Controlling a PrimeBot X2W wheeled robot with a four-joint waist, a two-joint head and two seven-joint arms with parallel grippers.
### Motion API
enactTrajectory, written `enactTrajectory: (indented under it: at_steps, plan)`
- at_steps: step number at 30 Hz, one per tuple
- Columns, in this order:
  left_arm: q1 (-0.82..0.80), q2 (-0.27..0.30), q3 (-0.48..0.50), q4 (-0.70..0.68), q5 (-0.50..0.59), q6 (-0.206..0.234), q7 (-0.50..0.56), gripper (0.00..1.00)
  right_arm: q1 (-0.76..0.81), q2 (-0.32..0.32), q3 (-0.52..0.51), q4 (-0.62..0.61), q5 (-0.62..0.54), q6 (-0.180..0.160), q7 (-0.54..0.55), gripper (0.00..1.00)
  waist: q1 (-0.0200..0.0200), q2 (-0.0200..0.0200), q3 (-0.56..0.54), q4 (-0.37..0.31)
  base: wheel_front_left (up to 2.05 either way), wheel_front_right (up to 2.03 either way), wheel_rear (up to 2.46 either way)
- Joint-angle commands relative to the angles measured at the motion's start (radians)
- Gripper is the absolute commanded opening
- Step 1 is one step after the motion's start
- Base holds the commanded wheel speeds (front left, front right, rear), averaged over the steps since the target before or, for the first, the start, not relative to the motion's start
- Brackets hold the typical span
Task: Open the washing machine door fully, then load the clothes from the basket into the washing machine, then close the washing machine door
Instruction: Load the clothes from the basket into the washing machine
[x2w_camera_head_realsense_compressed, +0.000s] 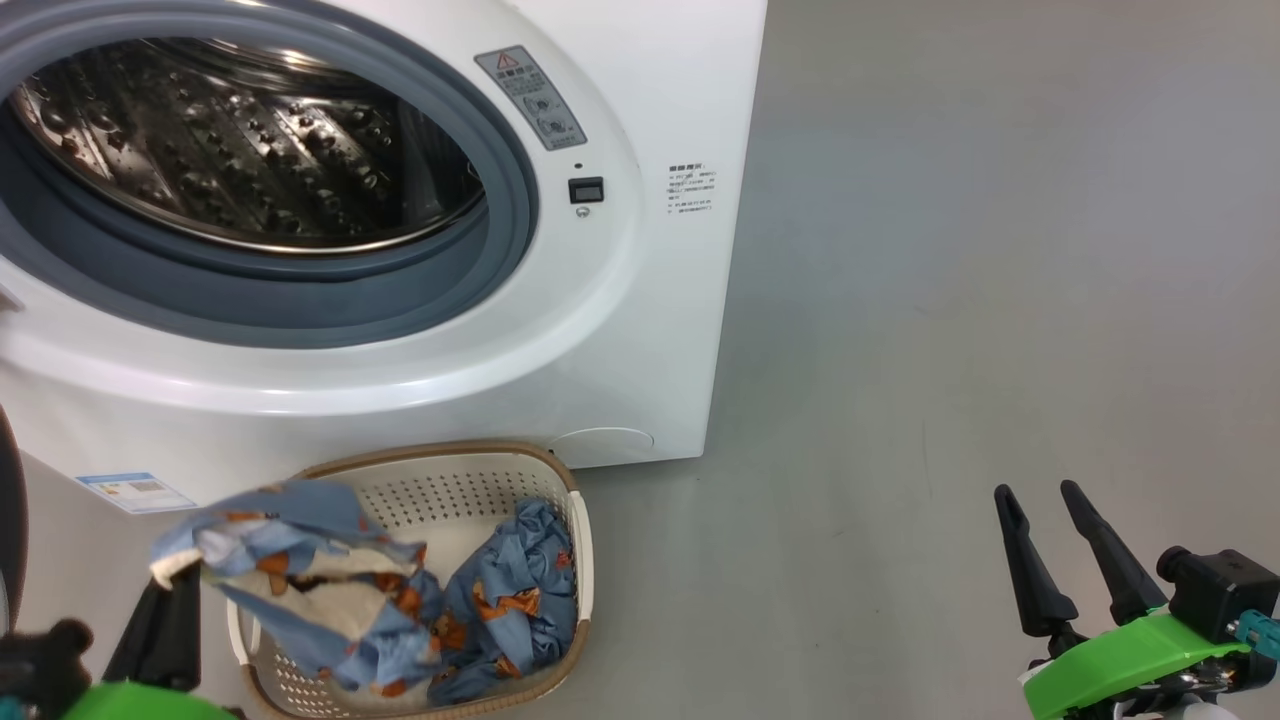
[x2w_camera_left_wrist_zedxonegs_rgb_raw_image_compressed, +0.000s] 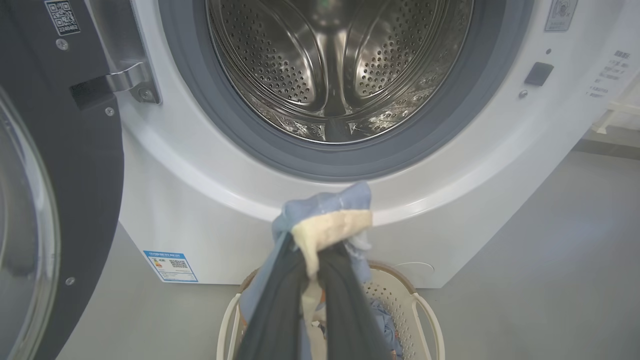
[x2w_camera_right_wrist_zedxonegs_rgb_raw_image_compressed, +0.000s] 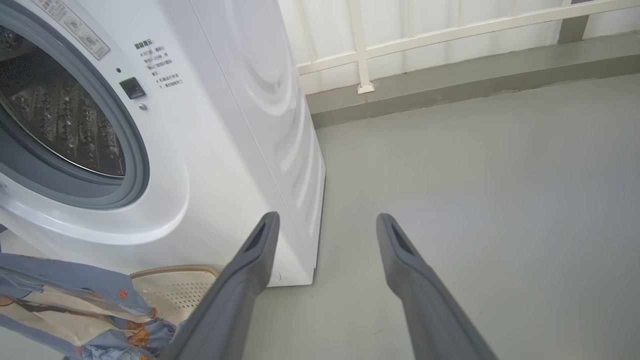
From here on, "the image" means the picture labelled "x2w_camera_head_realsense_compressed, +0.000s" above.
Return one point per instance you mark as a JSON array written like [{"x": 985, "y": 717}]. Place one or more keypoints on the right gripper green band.
[{"x": 1120, "y": 665}]

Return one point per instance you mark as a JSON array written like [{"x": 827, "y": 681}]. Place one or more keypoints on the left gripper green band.
[{"x": 140, "y": 705}]

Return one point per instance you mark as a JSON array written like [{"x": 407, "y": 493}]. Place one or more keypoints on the blue garment with cream lining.
[{"x": 300, "y": 600}]

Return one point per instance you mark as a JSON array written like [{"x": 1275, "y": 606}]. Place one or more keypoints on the black round washer door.
[{"x": 10, "y": 520}]

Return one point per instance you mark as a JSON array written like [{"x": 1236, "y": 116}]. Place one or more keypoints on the blue garment with orange print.
[{"x": 515, "y": 600}]

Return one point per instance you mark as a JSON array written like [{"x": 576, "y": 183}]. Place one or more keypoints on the cream basket with brown rim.
[{"x": 480, "y": 480}]

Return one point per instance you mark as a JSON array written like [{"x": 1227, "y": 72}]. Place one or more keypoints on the white front-load washing machine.
[{"x": 650, "y": 330}]

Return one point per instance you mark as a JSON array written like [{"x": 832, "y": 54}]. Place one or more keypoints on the grey rubber door gasket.
[{"x": 500, "y": 200}]

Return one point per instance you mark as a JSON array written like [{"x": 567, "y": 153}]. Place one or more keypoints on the black door latch socket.
[{"x": 586, "y": 190}]

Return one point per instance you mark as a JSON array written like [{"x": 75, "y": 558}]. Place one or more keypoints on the blue energy label sticker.
[{"x": 135, "y": 492}]

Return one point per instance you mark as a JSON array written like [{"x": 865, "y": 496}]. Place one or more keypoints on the round white service flap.
[{"x": 600, "y": 448}]

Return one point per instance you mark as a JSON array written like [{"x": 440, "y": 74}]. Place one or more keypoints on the steel perforated washer drum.
[{"x": 240, "y": 140}]

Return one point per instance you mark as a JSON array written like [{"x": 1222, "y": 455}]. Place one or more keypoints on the small black text label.
[{"x": 692, "y": 188}]

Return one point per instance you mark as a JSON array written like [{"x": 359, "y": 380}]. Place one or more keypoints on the grey warning sticker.
[{"x": 530, "y": 97}]

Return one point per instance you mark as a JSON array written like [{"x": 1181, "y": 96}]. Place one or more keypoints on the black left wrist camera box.
[{"x": 40, "y": 660}]

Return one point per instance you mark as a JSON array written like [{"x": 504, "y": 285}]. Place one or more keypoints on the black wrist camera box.
[
  {"x": 40, "y": 660},
  {"x": 1220, "y": 590}
]

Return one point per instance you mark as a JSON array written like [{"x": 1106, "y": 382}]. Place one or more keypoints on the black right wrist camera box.
[{"x": 1220, "y": 590}]

